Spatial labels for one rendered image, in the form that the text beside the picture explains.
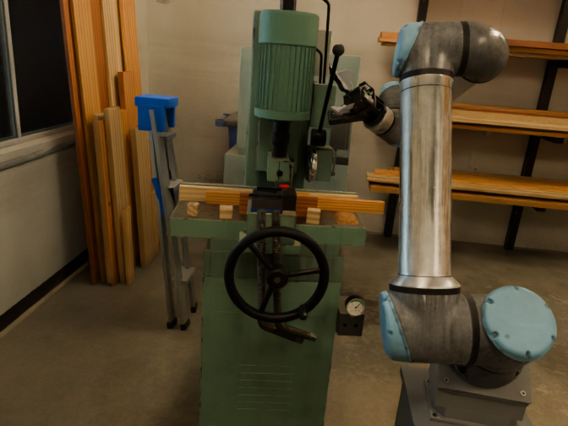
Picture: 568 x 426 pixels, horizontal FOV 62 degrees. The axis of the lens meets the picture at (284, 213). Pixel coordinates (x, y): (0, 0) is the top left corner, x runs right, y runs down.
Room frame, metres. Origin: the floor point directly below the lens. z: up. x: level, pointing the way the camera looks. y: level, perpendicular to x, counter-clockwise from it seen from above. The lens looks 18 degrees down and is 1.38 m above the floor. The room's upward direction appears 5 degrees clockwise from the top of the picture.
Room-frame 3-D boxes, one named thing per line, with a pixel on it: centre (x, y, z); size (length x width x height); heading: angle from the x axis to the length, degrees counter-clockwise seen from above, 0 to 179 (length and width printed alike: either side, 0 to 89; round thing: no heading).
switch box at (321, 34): (1.85, -0.09, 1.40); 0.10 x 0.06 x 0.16; 4
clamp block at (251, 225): (1.32, 0.04, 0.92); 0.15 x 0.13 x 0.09; 94
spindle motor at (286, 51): (1.52, 0.03, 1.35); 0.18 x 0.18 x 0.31
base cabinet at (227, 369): (1.64, 0.04, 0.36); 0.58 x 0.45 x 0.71; 4
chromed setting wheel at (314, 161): (1.65, -0.08, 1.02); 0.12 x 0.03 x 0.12; 4
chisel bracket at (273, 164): (1.54, 0.03, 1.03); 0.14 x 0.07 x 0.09; 4
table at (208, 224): (1.41, 0.04, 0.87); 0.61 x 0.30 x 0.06; 94
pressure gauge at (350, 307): (1.32, -0.24, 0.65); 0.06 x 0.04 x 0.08; 94
